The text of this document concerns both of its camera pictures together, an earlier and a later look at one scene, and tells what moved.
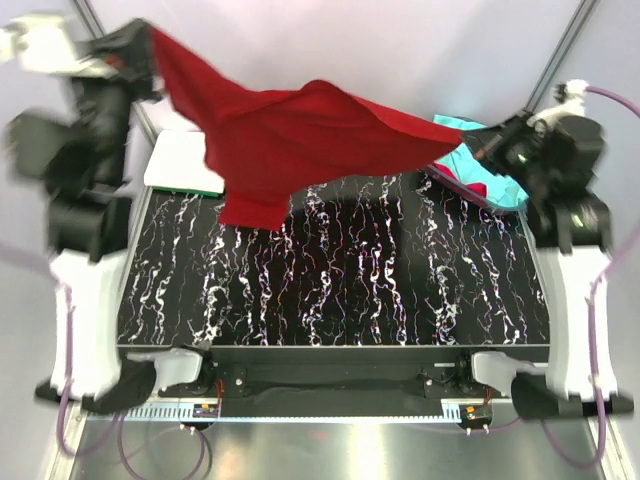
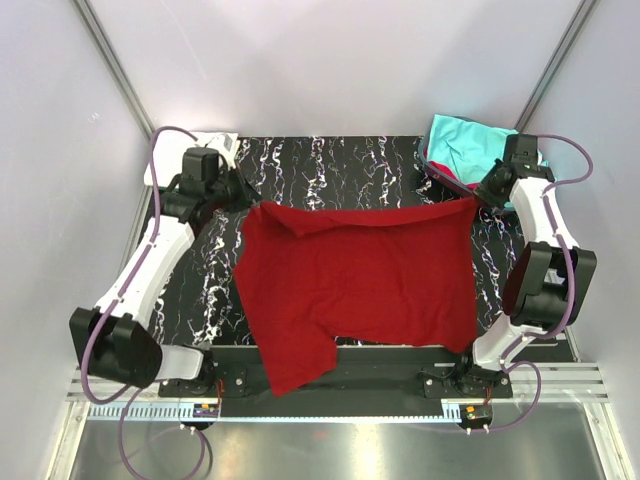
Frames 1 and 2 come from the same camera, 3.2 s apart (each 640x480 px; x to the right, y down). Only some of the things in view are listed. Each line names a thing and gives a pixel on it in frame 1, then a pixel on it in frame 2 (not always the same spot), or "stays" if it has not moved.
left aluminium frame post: x=137 y=106 stays
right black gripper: x=502 y=136 -> x=482 y=191
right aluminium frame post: x=571 y=31 stays
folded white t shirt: x=177 y=161 stays
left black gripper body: x=139 y=84 -> x=230 y=193
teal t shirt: x=500 y=190 stays
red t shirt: x=264 y=144 -> x=311 y=275
